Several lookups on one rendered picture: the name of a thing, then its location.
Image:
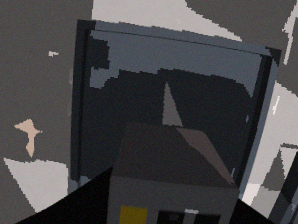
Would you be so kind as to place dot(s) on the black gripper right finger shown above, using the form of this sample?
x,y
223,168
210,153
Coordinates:
x,y
243,214

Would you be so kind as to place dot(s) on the dark grey block with colored stripes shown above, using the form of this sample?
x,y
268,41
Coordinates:
x,y
169,175

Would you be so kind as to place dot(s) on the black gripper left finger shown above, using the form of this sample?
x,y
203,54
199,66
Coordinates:
x,y
87,205

